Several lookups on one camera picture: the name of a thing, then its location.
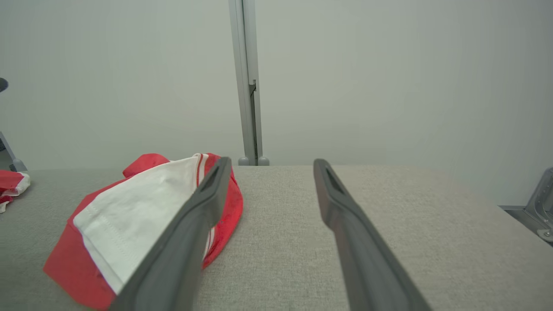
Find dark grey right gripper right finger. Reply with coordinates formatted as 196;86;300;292
313;159;432;311

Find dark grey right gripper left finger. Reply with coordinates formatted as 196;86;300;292
108;157;232;311

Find red and white basketball jersey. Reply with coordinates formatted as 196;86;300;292
43;152;244;311

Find red basketball shorts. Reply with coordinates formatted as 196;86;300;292
0;169;31;213

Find grey metal bracket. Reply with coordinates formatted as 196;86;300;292
499;168;553;247

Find grey aluminium partition post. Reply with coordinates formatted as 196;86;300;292
228;0;270;166

